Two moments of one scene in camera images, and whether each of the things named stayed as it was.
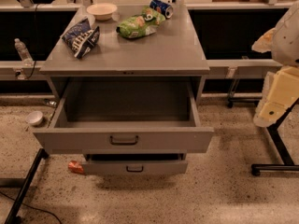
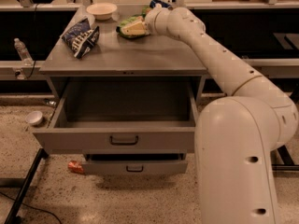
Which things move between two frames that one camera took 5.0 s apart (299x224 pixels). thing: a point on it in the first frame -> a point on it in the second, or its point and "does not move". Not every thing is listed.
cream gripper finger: (285, 87) -> (138, 28)
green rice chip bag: (140, 24) does not move
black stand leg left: (13, 217) does not move
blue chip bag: (81, 38) does not move
